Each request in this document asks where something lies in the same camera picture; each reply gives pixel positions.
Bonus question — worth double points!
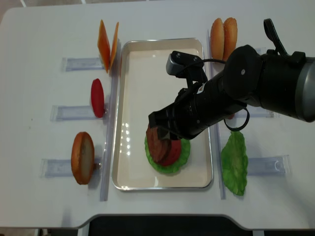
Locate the clear holder rail lower left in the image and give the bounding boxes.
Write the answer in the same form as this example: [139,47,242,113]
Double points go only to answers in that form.
[40,158,103,178]

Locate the brown meat patty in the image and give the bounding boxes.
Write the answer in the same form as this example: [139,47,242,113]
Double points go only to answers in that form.
[146,126,172,163]

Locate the upright green lettuce leaf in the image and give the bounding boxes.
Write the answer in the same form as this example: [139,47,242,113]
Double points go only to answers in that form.
[221,131,249,196]

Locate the upright red tomato slice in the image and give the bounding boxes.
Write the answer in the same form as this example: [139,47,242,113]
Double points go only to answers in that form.
[91,79,105,118]

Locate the right orange cheese slice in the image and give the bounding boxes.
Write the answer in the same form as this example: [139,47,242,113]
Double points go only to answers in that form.
[110,22,119,70]

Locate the right bun half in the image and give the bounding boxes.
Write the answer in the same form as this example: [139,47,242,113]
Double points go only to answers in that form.
[223,17,238,61]

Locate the left bun half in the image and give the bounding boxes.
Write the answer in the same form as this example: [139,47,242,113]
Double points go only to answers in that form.
[210,18,224,60]

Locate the clear holder rail middle left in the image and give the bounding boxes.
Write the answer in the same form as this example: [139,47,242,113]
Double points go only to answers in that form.
[50,105,99,121]

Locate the clear long rail left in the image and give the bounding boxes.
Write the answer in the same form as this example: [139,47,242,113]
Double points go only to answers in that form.
[100,39,121,202]

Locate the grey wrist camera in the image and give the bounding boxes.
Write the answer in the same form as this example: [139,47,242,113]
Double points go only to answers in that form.
[166,51,208,87]

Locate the green lettuce leaf on tray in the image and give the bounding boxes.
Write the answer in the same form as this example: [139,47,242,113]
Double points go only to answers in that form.
[144,137,190,174]

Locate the orange cheese slice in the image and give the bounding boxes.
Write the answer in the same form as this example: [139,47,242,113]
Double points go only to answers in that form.
[97,20,110,73]
[110,22,119,70]

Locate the bun half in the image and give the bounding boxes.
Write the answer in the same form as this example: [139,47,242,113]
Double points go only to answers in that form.
[210,18,224,60]
[223,17,238,61]

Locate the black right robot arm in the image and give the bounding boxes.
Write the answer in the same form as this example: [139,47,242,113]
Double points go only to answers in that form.
[149,45,315,140]

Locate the red tomato slice on tray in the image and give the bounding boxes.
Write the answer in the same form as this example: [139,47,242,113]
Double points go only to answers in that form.
[160,140,182,166]

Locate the clear holder rail lower right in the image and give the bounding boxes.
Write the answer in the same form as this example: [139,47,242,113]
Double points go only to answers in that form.
[247,155,291,176]

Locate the bread slice lower left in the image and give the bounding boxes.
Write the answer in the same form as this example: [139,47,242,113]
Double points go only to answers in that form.
[71,132,95,185]

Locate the clear long rail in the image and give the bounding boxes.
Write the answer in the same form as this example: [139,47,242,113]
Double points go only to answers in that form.
[100,39,121,202]
[207,29,226,200]

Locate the left orange cheese slice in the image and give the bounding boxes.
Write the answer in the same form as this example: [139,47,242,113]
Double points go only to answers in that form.
[97,20,110,73]

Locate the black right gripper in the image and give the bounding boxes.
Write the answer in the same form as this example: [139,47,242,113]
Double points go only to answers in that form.
[149,87,204,140]

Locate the metal baking tray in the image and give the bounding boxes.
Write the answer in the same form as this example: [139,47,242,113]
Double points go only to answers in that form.
[112,38,213,191]

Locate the clear holder rail upper left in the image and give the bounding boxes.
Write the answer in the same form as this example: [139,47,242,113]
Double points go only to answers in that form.
[61,58,104,72]

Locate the clear long rail right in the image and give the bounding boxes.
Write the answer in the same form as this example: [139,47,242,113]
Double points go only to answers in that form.
[207,29,226,200]

